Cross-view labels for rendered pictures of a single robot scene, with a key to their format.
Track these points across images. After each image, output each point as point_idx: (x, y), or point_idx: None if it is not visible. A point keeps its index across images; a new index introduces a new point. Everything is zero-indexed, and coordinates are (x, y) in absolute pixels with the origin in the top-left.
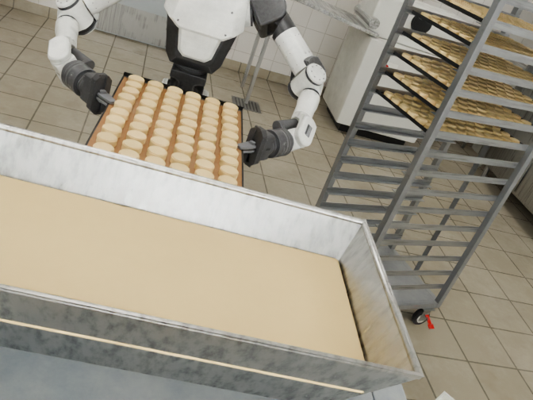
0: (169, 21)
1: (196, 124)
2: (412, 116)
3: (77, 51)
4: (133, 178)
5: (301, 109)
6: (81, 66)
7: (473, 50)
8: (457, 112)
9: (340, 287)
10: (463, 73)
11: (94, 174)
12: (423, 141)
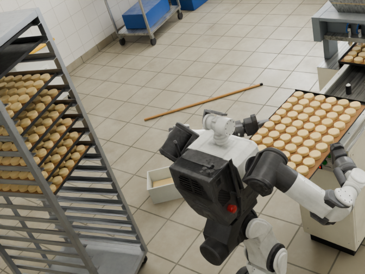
0: None
1: (287, 128)
2: (74, 162)
3: (344, 177)
4: None
5: (204, 130)
6: (346, 160)
7: (73, 86)
8: (73, 127)
9: None
10: (80, 99)
11: None
12: (99, 145)
